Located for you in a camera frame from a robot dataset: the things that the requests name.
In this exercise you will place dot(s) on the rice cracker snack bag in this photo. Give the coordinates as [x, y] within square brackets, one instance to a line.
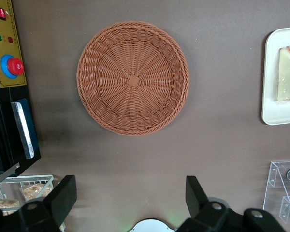
[4, 205]
[36, 191]

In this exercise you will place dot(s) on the grey metal plate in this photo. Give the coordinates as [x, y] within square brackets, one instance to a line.
[23, 130]

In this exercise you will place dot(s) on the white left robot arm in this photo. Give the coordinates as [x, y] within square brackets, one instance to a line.
[151, 226]

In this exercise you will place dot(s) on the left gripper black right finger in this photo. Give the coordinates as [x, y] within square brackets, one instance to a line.
[203, 212]

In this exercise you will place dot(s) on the beige plastic tray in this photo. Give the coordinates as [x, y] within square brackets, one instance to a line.
[270, 84]

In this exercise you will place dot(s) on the red emergency stop button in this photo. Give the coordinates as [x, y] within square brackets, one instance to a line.
[14, 66]

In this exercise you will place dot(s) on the clear acrylic bottle rack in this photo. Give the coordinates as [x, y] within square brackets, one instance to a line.
[275, 178]

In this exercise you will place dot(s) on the triangle sandwich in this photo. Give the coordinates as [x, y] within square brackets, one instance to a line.
[288, 77]

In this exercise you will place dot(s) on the black control box yellow panel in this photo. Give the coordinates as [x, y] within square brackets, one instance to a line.
[0, 135]

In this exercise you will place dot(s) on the round brown wicker basket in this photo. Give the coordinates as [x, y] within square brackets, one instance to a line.
[133, 79]

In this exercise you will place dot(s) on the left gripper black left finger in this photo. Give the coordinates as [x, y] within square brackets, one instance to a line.
[53, 207]

